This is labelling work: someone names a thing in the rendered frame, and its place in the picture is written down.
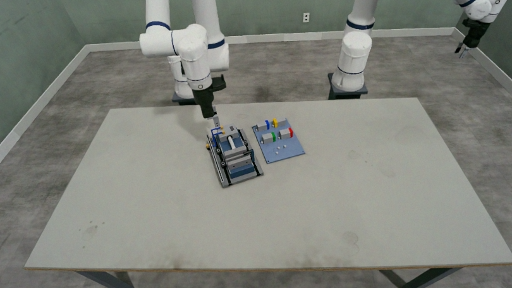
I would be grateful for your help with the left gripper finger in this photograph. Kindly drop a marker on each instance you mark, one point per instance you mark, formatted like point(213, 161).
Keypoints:
point(465, 52)
point(458, 47)

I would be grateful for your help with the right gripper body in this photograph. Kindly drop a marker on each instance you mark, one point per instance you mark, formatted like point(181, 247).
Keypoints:
point(203, 93)

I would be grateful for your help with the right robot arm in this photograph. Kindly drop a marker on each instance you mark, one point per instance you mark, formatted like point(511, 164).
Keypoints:
point(190, 57)

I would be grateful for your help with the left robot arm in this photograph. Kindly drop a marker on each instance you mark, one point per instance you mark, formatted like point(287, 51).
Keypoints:
point(357, 43)

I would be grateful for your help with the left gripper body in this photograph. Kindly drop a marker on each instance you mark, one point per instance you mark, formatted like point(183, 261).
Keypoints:
point(477, 30)

